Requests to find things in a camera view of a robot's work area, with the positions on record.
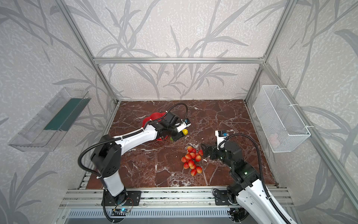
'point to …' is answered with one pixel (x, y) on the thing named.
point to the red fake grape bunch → (190, 159)
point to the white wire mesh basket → (282, 129)
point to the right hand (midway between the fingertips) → (208, 139)
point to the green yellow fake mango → (171, 138)
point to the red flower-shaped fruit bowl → (154, 116)
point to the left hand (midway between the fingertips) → (184, 128)
